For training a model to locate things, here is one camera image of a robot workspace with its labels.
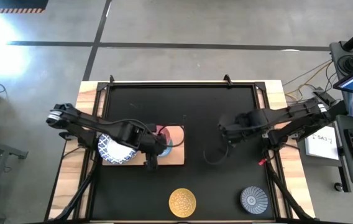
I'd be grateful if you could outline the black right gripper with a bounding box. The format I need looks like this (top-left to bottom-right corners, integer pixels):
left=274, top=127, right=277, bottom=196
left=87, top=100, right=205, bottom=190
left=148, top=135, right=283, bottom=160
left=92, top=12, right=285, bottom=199
left=217, top=112, right=250, bottom=149

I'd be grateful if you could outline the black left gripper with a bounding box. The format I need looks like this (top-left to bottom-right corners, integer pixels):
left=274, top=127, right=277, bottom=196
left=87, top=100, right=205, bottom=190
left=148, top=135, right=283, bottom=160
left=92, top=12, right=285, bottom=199
left=132, top=126, right=168, bottom=170

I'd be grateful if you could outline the light blue patterned bowl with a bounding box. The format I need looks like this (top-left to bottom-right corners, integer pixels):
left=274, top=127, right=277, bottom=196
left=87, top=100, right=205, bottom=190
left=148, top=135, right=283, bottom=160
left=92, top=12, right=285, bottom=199
left=157, top=139, right=175, bottom=157

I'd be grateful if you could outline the red patterned bowl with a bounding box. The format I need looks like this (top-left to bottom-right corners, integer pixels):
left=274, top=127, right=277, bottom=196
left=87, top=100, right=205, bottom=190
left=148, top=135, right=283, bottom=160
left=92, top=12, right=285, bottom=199
left=153, top=124, right=173, bottom=147

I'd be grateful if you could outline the blue patterned plate with sticker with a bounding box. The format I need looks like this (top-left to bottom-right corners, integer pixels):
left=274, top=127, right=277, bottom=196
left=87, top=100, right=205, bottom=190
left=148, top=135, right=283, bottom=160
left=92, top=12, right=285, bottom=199
left=97, top=133, right=139, bottom=165

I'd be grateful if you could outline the wooden cutting board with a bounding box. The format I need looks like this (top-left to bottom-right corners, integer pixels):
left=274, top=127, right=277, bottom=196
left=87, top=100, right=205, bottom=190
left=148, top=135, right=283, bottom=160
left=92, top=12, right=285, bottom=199
left=101, top=115, right=187, bottom=167

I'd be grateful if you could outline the black table mat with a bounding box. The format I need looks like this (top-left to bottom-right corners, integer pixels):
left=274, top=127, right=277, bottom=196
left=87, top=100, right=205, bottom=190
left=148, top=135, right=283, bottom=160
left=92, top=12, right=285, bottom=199
left=91, top=83, right=277, bottom=221

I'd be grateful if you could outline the yellow patterned bowl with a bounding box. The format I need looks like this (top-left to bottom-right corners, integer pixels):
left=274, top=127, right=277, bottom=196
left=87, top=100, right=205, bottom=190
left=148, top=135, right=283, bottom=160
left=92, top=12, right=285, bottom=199
left=168, top=187, right=197, bottom=218

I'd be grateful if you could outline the grey radial striped bowl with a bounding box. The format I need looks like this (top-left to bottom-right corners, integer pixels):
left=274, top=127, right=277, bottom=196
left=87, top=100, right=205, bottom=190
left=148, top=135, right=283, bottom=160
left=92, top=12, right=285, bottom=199
left=240, top=185, right=269, bottom=215

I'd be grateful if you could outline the white paper sign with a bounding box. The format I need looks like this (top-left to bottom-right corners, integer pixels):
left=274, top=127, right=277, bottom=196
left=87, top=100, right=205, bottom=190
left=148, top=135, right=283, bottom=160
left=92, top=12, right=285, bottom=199
left=304, top=125, right=341, bottom=161

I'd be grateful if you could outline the black power strip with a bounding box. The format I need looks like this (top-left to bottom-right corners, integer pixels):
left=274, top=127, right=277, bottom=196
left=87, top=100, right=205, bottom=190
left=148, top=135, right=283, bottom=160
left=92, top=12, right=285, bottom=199
left=312, top=87, right=336, bottom=106

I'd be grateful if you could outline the grey equipment cart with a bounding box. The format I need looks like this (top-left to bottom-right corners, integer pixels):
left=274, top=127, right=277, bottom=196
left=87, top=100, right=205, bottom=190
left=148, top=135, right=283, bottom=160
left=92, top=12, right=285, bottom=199
left=329, top=39, right=353, bottom=91

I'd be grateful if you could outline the black hazard striped mat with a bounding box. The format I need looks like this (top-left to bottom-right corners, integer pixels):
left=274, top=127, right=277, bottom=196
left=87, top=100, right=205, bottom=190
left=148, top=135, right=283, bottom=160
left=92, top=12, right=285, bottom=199
left=0, top=0, right=49, bottom=14

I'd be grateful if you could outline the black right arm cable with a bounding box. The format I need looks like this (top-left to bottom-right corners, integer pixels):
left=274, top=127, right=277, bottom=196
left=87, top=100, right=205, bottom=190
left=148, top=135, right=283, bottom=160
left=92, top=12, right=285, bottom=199
left=203, top=140, right=231, bottom=166

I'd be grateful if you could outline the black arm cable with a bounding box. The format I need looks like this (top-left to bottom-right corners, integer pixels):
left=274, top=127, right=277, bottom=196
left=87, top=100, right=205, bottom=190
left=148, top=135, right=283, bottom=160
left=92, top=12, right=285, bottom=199
left=203, top=140, right=231, bottom=166
left=157, top=123, right=186, bottom=149

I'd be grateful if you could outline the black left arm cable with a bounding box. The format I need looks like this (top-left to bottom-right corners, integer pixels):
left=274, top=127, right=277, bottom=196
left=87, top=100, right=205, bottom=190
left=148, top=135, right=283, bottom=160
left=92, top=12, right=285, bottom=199
left=157, top=123, right=186, bottom=149

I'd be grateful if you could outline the yellow floor cable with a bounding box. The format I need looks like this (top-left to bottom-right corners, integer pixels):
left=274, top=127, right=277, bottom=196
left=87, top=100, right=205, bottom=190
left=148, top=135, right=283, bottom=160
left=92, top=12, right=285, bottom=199
left=283, top=60, right=332, bottom=103

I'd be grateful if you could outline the coiled black cable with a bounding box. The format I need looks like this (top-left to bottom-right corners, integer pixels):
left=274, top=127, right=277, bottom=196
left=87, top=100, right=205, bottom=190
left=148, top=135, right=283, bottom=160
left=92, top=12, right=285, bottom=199
left=337, top=54, right=353, bottom=75

